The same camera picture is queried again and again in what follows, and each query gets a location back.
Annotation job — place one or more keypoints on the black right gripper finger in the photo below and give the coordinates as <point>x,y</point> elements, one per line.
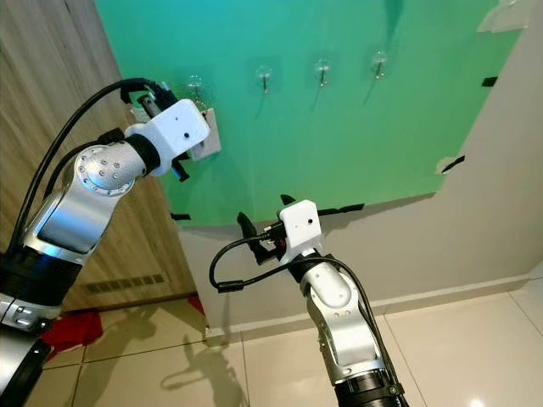
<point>288,200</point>
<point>246,227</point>

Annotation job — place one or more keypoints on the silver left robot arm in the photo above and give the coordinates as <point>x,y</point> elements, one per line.
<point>68,220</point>

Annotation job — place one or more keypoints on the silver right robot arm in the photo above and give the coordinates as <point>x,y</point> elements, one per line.
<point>339,322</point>

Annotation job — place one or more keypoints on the black tape strip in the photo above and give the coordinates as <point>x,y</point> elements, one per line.
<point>180,216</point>
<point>489,81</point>
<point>348,208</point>
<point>455,162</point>

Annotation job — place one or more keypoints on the small red object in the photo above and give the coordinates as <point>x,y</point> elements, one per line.
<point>195,304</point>

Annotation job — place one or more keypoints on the door vent grille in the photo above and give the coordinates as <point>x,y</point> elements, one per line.
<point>127,283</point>

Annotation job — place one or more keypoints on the white skirting board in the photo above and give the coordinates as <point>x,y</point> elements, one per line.
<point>390,301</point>

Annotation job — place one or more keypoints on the wooden door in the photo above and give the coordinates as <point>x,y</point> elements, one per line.
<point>42,102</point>

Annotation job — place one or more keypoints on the clear tape strip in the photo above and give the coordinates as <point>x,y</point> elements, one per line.
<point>441,167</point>

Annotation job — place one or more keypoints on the red cloth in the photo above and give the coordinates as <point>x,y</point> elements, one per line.
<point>72,331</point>

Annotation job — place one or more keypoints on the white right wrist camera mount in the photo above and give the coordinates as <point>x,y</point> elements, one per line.
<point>301,225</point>

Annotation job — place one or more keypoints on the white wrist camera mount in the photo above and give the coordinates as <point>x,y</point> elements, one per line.
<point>301,225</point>
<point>174,127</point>

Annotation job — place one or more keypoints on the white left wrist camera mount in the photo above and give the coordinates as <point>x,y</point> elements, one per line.
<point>174,127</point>

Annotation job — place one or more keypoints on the clear adhesive wall hook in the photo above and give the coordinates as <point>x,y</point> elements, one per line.
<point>379,62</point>
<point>322,69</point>
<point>265,76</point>
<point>194,85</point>

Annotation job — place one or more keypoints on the green wall board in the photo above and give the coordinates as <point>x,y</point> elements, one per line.
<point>348,127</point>

